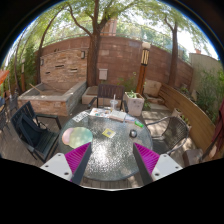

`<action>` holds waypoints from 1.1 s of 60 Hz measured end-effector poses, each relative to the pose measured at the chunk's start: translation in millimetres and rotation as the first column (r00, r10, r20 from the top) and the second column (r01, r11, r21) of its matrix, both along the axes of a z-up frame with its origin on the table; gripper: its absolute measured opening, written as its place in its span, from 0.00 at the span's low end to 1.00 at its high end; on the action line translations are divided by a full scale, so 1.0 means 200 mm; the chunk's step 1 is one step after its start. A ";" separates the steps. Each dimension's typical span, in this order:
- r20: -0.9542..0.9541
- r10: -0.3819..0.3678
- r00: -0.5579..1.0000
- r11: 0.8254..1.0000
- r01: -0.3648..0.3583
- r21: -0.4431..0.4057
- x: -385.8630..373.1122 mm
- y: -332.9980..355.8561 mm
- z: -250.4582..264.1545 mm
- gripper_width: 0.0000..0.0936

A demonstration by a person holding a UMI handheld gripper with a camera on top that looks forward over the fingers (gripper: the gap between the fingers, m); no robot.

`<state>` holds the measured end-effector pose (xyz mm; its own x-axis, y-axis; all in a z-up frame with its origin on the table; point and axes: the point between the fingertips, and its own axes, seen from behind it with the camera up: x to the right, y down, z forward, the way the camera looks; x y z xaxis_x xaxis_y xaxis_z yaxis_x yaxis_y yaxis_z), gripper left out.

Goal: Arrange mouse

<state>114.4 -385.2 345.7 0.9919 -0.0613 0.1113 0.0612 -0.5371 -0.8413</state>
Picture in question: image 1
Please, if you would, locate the right tree trunk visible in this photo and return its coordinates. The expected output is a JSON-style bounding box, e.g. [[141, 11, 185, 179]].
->
[[164, 16, 178, 87]]

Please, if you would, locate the beige stone block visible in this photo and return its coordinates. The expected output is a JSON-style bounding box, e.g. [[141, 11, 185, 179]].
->
[[82, 86, 98, 104]]

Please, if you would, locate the central tree trunk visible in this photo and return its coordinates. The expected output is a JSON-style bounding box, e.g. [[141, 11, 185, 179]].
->
[[66, 0, 115, 86]]

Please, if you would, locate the metal wicker chair right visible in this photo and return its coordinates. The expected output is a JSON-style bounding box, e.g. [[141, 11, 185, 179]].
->
[[148, 116, 189, 155]]

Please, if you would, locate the open book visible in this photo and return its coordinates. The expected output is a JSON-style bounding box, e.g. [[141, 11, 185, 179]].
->
[[110, 110, 126, 122]]

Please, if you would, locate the green small box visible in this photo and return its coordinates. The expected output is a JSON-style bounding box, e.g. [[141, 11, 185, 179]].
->
[[135, 121, 144, 128]]

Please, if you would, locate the printed paper sheet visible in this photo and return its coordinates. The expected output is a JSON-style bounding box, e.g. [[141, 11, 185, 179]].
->
[[72, 111, 89, 122]]

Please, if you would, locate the white square planter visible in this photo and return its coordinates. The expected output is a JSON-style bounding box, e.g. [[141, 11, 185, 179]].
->
[[124, 92, 144, 116]]

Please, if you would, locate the stone fountain basin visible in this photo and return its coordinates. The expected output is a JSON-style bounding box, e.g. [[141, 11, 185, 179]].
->
[[18, 81, 87, 116]]

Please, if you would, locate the round glass patio table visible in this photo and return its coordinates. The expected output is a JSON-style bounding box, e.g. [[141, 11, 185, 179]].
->
[[59, 116, 153, 181]]

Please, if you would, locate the dark wooden chair behind table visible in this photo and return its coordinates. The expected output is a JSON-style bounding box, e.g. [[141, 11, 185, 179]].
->
[[87, 84, 129, 113]]

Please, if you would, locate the clear plastic cup with straw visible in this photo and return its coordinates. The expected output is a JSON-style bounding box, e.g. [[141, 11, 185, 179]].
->
[[110, 94, 118, 110]]

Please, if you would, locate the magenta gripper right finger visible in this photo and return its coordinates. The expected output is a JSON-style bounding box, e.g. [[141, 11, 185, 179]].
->
[[133, 143, 182, 185]]

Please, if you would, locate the curved wooden bench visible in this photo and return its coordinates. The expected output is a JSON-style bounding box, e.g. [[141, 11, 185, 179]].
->
[[159, 84, 215, 151]]

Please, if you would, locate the yellow square card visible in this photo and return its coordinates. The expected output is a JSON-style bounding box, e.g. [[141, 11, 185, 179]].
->
[[103, 128, 116, 138]]

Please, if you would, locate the wooden lamp post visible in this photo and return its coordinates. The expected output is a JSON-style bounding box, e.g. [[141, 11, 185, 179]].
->
[[136, 42, 151, 94]]

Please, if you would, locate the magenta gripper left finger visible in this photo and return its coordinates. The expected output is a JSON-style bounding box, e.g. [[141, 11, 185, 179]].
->
[[41, 143, 92, 185]]

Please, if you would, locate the pastel round mouse pad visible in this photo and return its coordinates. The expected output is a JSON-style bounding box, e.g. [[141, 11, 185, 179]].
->
[[62, 127, 93, 148]]

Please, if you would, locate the dark red closed umbrella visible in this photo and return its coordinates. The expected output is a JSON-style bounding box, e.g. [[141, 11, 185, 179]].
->
[[202, 99, 224, 160]]

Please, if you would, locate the black slatted chair left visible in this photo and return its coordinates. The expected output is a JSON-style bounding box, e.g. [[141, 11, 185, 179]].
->
[[11, 101, 61, 162]]

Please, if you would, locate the colourful magazine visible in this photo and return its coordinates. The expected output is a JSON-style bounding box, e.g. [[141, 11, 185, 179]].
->
[[90, 108, 111, 118]]

